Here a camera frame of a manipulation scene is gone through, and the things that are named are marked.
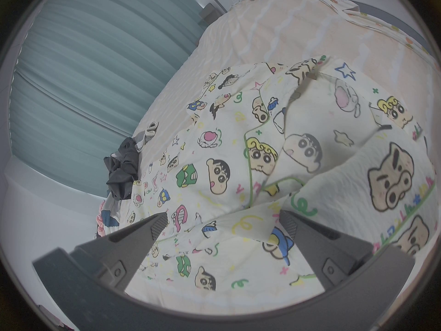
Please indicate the blue-green curtain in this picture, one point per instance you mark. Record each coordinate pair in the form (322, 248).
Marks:
(51, 143)
(103, 40)

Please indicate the bed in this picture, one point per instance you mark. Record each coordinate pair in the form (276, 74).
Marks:
(275, 29)

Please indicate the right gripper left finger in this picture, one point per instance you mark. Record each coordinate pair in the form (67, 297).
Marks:
(127, 250)

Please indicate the grey garment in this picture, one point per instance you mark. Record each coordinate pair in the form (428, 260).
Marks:
(151, 128)

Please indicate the grey bedside table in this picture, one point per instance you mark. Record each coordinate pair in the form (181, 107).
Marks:
(210, 12)

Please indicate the white and blue sweater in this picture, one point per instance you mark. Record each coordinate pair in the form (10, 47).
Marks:
(110, 219)

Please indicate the white printed pillow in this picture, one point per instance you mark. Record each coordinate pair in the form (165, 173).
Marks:
(386, 26)

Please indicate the pink garment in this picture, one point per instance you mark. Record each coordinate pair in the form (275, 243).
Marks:
(100, 231)

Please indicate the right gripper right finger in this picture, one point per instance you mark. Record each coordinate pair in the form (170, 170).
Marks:
(324, 247)

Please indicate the white printed pyjama top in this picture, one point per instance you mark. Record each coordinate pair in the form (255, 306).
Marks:
(224, 143)

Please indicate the black garment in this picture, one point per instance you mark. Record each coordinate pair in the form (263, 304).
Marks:
(120, 178)

